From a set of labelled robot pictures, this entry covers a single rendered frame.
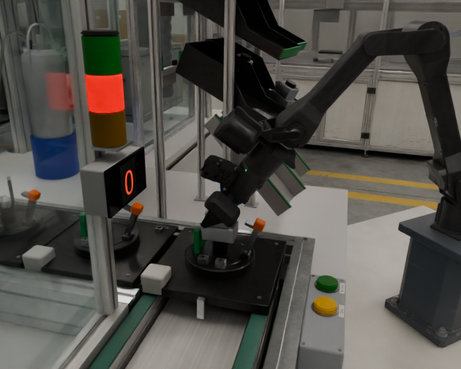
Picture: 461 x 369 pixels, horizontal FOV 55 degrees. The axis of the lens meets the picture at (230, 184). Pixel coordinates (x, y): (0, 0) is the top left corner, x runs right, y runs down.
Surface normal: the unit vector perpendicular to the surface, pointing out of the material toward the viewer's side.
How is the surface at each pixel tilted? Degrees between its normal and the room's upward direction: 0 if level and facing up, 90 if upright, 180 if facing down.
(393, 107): 90
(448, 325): 90
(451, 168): 63
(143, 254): 0
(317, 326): 0
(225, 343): 0
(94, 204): 90
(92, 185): 90
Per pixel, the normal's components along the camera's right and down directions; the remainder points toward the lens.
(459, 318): 0.48, 0.33
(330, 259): 0.02, -0.93
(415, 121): -0.29, 0.35
